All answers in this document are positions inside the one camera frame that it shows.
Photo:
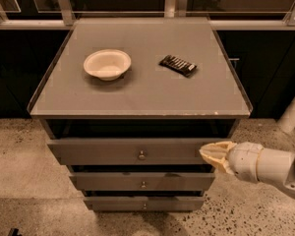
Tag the grey drawer cabinet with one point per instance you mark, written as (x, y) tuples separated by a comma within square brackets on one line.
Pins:
[(148, 101)]

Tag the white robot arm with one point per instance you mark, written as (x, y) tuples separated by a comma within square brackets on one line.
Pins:
[(276, 168)]

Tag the white paper bowl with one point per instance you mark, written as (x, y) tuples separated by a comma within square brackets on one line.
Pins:
[(107, 64)]

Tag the grey bottom drawer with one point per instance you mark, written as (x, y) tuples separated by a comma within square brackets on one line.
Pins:
[(144, 203)]

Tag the white cylindrical post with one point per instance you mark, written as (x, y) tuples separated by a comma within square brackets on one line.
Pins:
[(287, 121)]

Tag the grey drawer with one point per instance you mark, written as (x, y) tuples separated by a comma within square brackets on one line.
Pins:
[(142, 181), (144, 203), (139, 151)]

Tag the grey middle drawer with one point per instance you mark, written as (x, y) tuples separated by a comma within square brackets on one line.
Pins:
[(142, 181)]

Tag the grey top drawer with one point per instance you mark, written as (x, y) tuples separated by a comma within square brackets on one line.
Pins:
[(139, 151)]

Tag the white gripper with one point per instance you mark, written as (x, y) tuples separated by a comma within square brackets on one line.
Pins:
[(245, 158)]

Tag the black snack bar wrapper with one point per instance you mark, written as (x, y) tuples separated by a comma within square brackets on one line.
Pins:
[(178, 65)]

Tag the metal window railing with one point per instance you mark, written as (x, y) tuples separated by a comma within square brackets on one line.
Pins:
[(219, 14)]

